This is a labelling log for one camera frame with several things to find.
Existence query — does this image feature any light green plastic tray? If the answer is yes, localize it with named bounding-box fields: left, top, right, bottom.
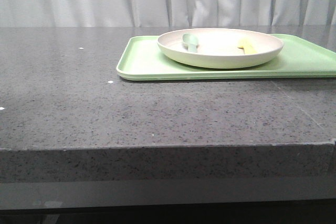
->
left=116, top=34, right=335, bottom=81

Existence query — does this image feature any grey-green plastic spoon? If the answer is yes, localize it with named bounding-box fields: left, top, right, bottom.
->
left=182, top=33, right=198, bottom=53

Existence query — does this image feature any grey pleated curtain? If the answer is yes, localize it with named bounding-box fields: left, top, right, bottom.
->
left=1, top=0, right=335, bottom=27

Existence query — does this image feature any beige round plate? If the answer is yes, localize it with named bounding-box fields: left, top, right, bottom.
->
left=157, top=28, right=284, bottom=69

